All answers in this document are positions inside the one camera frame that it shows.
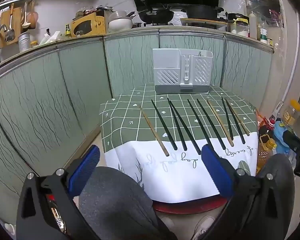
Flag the white slotted utensil holder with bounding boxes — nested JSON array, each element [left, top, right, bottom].
[[152, 48, 214, 95]]

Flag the white pot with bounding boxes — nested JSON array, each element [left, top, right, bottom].
[[108, 11, 135, 31]]

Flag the clear jar with white powder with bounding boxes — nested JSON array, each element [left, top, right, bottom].
[[230, 21, 249, 38]]

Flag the dark oil bottle red cap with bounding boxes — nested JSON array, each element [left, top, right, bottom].
[[258, 118, 277, 141]]

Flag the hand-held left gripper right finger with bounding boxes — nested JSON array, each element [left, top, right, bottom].
[[201, 144, 297, 240]]

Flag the white plastic packet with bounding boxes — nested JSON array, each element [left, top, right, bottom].
[[39, 31, 61, 46]]

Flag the white pipe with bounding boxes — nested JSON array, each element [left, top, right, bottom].
[[272, 12, 300, 121]]

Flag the plastic jar with yellow lid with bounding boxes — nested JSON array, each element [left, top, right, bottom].
[[282, 99, 300, 128]]

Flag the white shoe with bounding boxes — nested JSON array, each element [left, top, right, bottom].
[[192, 215, 217, 240]]

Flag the pink ladle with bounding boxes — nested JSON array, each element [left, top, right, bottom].
[[30, 1, 38, 30]]

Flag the white wall rack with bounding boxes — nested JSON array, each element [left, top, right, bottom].
[[0, 0, 36, 8]]

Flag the beige ladle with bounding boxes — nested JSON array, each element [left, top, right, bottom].
[[21, 2, 32, 29]]

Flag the yellow microwave oven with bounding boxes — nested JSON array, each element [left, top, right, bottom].
[[71, 12, 108, 38]]

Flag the perforated metal canister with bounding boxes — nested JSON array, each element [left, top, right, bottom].
[[18, 32, 32, 53]]

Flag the wooden cutting board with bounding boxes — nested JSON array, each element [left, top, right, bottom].
[[0, 7, 23, 48]]

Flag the black countertop appliance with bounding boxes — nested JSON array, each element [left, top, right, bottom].
[[226, 12, 250, 23]]

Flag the black cast iron pan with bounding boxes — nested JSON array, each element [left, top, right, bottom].
[[181, 4, 225, 21]]

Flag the metal slotted spatula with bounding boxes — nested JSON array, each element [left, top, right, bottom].
[[4, 4, 16, 43]]

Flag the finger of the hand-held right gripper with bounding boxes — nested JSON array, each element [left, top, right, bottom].
[[282, 130, 300, 156]]

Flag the black wok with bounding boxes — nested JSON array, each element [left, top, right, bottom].
[[137, 3, 176, 23]]

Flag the person's left leg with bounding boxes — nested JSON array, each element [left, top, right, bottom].
[[79, 166, 178, 240]]

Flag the green checked tablecloth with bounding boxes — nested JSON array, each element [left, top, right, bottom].
[[99, 84, 259, 203]]

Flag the white squeeze bottle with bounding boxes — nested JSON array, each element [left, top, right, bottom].
[[249, 11, 258, 40]]

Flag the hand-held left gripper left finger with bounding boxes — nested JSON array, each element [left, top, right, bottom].
[[16, 144, 102, 240]]

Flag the red stool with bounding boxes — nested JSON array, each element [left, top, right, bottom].
[[152, 195, 231, 215]]

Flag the yellow cooking oil bottle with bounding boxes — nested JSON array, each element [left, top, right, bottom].
[[256, 135, 278, 176]]

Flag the bottle with green label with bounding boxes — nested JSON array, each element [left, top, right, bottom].
[[259, 27, 268, 43]]

